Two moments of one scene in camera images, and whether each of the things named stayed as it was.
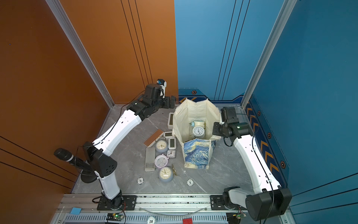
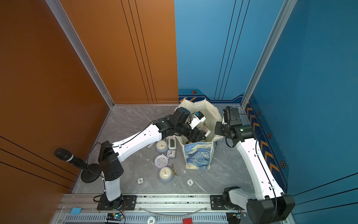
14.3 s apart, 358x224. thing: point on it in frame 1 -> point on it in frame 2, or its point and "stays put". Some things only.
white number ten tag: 151,220 stays put
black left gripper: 168,104 -> 195,135
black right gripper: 215,130 stays put
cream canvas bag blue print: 197,151 stays put
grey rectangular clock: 150,157 -> 205,130
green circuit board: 114,217 stays put
